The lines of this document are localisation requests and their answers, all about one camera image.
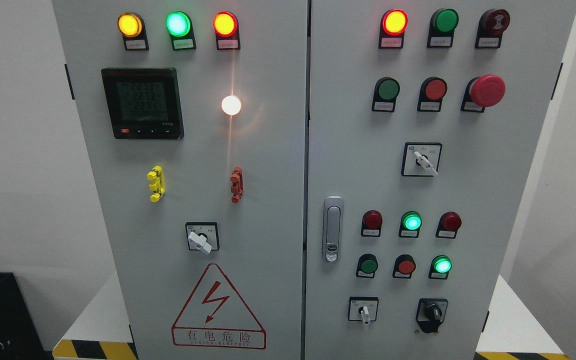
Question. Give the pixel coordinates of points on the white lit indicator light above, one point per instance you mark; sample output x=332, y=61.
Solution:
x=231, y=105

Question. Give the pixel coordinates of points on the green lit button lower right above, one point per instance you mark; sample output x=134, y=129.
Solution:
x=440, y=268

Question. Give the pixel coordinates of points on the red-orange indicator light left door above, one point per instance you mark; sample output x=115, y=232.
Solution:
x=226, y=27

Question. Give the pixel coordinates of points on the red push button upper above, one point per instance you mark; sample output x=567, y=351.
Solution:
x=431, y=93

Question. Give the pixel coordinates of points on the red electrical hazard warning sticker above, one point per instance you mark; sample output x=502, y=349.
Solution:
x=215, y=315

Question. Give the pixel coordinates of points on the grey electrical cabinet right door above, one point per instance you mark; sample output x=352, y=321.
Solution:
x=357, y=154

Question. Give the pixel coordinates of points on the green push button lower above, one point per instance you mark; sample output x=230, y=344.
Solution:
x=367, y=266

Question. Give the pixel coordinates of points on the green lit indicator light top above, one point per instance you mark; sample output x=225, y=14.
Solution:
x=181, y=31

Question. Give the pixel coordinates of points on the grey electrical cabinet door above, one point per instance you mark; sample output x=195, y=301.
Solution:
x=261, y=236
x=357, y=154

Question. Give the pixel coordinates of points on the green lit indicator middle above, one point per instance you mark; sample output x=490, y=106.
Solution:
x=410, y=225

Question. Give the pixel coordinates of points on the dark red indicator right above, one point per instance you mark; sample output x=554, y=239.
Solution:
x=448, y=225

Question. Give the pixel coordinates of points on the black digital power meter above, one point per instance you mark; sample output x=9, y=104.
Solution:
x=143, y=103

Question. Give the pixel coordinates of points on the white selector switch left door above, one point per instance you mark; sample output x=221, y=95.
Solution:
x=202, y=236

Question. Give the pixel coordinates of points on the dark red buzzer alarm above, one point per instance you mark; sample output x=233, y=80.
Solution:
x=491, y=26

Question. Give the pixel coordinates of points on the yellow indicator light top left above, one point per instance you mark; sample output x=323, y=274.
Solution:
x=133, y=32

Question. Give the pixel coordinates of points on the black rotary knob switch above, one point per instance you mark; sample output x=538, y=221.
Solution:
x=431, y=313

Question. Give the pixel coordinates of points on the white selector switch lower right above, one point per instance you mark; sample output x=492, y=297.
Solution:
x=363, y=309

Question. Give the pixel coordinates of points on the green push button upper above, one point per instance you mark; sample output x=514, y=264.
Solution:
x=386, y=91

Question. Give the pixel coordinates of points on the red emergency stop mushroom button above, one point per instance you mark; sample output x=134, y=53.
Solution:
x=482, y=92

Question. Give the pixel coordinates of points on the red push button lower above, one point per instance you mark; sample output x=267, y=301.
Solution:
x=404, y=267

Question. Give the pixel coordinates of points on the dark red indicator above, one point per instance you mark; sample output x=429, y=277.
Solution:
x=448, y=225
x=371, y=224

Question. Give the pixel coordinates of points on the white selector switch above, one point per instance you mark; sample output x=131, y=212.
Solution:
x=421, y=159
x=363, y=309

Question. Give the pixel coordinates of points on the red push button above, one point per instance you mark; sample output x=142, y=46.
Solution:
x=431, y=93
x=404, y=267

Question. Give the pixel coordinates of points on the white platform with hazard stripes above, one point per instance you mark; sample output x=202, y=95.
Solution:
x=102, y=331

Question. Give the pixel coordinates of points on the green push button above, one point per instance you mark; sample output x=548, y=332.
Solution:
x=367, y=266
x=386, y=91

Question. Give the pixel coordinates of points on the yellow terminal connector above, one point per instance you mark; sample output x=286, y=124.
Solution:
x=157, y=183

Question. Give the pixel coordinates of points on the red terminal connector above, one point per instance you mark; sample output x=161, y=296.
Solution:
x=237, y=188

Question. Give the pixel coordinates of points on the white selector switch upper right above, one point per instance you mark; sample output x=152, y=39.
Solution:
x=421, y=159

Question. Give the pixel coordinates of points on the green unlit indicator top right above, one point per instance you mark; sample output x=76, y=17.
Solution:
x=442, y=26

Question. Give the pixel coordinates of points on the grey electrical cabinet left door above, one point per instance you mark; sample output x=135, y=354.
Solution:
x=261, y=236

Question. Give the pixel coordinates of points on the dark red indicator left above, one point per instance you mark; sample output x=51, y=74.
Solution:
x=371, y=224

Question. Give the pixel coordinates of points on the red lit indicator right door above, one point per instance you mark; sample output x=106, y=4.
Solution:
x=392, y=29

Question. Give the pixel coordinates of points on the silver door lock handle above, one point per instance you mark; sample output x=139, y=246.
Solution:
x=332, y=228

